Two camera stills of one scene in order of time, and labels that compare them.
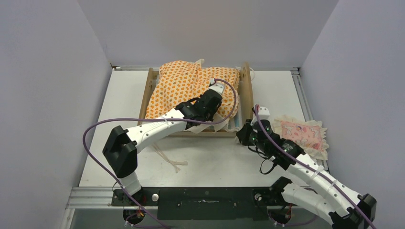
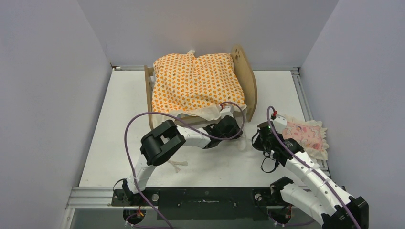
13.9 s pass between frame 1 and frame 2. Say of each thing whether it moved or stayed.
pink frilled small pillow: stayed
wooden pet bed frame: moved
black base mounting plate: stayed
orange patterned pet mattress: moved
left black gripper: moved
